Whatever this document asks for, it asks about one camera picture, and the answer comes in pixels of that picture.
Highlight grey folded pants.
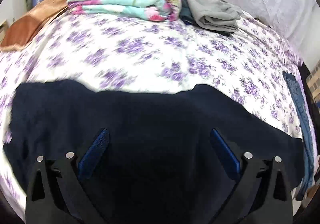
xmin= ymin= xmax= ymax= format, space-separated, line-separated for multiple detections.
xmin=182 ymin=0 xmax=242 ymax=33

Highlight dark navy pants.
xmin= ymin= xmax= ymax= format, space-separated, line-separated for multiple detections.
xmin=3 ymin=79 xmax=304 ymax=224

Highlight orange brown pillow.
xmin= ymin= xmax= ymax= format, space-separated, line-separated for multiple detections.
xmin=0 ymin=0 xmax=88 ymax=52

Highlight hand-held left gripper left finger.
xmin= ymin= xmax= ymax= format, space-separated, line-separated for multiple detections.
xmin=25 ymin=128 xmax=110 ymax=224

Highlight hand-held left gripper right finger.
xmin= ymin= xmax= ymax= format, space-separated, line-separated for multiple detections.
xmin=209 ymin=128 xmax=294 ymax=224

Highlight purple floral bedsheet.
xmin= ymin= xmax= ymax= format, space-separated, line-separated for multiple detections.
xmin=0 ymin=9 xmax=315 ymax=204

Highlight blue jeans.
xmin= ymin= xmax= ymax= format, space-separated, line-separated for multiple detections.
xmin=282 ymin=70 xmax=315 ymax=194

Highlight dark folded garment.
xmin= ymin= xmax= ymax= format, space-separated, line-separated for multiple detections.
xmin=180 ymin=7 xmax=238 ymax=37

